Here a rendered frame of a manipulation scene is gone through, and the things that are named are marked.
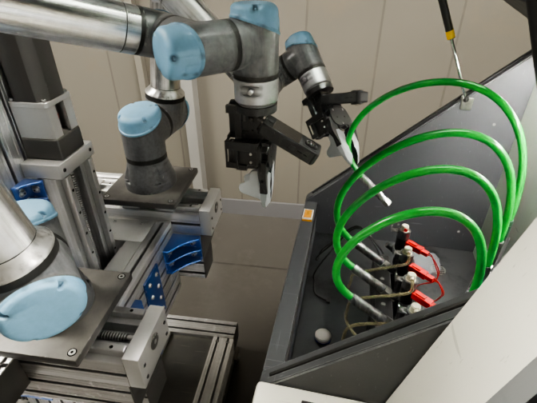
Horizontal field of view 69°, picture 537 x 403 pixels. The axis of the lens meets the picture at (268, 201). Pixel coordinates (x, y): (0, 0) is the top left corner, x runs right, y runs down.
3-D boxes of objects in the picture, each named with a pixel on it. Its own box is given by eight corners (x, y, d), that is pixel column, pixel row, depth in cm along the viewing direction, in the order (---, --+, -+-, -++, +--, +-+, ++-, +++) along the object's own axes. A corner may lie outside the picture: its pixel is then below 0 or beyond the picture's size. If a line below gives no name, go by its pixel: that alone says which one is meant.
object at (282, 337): (303, 239, 135) (305, 200, 126) (315, 241, 134) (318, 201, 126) (263, 414, 84) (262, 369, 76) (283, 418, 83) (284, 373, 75)
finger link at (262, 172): (262, 185, 76) (261, 143, 71) (271, 185, 76) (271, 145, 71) (256, 197, 72) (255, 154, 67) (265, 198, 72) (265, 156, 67)
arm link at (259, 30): (215, 1, 59) (261, -2, 63) (220, 75, 65) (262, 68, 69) (241, 6, 54) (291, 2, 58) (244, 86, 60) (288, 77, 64)
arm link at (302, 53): (289, 51, 107) (316, 33, 103) (304, 86, 106) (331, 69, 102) (276, 43, 101) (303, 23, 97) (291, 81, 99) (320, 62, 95)
